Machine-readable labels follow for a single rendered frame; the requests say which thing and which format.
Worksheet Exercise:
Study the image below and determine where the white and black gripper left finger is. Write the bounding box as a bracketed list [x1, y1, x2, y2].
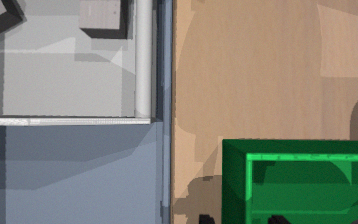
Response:
[199, 214, 215, 224]

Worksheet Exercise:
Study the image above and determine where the green bin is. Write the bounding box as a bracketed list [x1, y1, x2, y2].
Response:
[221, 139, 358, 224]

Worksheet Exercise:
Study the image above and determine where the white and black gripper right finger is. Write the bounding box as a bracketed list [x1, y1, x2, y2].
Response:
[268, 215, 291, 224]

